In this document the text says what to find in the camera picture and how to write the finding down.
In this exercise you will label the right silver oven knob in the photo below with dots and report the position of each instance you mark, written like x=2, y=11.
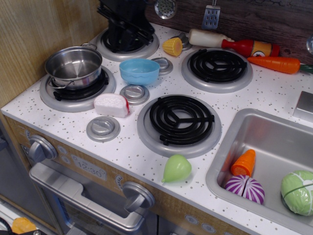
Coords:
x=137, y=196

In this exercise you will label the black burner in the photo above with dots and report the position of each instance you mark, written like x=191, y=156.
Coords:
x=218, y=71
x=72, y=101
x=179, y=124
x=143, y=52

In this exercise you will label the silver slotted spatula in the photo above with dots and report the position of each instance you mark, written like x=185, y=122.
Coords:
x=211, y=16

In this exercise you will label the back right black burner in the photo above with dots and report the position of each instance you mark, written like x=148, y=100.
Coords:
x=218, y=71

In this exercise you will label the silver toy sink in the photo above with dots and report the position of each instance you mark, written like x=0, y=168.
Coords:
x=281, y=147

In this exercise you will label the small steel pot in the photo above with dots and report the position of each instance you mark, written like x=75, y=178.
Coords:
x=75, y=67

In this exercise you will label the orange toy carrot piece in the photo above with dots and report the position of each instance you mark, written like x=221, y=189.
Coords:
x=244, y=165

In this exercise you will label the white toy bottle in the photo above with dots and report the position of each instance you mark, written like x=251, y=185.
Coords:
x=207, y=38

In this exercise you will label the left silver oven knob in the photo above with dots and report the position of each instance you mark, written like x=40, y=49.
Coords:
x=41, y=149

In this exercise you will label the silver stovetop knob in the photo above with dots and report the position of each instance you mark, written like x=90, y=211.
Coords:
x=103, y=129
x=185, y=41
x=166, y=66
x=135, y=94

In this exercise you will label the silver oven knob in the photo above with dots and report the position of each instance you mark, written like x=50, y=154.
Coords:
x=137, y=196
x=41, y=149

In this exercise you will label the silver oven door handle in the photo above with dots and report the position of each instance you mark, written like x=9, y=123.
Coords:
x=81, y=214

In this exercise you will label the yellow object on floor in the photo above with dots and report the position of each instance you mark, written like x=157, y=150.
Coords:
x=22, y=225

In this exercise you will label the red toy ketchup bottle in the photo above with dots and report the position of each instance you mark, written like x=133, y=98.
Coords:
x=252, y=48

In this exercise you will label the silver stovetop knob middle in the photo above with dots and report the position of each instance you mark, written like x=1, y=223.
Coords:
x=135, y=94

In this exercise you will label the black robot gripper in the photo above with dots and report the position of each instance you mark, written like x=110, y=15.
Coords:
x=126, y=21

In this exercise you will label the front left black burner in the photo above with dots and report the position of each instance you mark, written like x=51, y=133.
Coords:
x=72, y=101

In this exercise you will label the back left black burner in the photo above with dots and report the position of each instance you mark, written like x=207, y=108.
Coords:
x=143, y=52

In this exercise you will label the front right black burner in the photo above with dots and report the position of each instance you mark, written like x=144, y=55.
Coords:
x=179, y=124

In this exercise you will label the silver hanging utensil right edge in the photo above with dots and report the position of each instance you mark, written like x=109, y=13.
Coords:
x=309, y=44

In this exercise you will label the light green toy pear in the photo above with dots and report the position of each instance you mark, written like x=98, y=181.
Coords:
x=176, y=168

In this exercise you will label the silver faucet base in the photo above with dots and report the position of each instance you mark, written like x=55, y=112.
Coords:
x=304, y=107

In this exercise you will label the purple toy onion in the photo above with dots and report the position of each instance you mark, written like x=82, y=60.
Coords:
x=246, y=187

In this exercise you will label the silver stovetop knob front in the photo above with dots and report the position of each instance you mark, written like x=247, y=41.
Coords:
x=103, y=129

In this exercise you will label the green toy cabbage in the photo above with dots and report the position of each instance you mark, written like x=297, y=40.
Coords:
x=297, y=192

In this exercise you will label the light blue plastic bowl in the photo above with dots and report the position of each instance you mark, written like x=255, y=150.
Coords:
x=139, y=71

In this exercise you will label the yellow toy corn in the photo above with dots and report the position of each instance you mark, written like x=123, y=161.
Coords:
x=173, y=46

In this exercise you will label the silver stovetop knob far back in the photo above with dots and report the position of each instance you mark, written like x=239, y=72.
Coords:
x=185, y=41

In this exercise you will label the white red toy cheese wedge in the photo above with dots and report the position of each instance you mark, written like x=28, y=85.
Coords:
x=111, y=105

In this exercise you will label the silver perforated ladle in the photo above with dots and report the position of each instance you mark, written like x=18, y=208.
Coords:
x=166, y=9

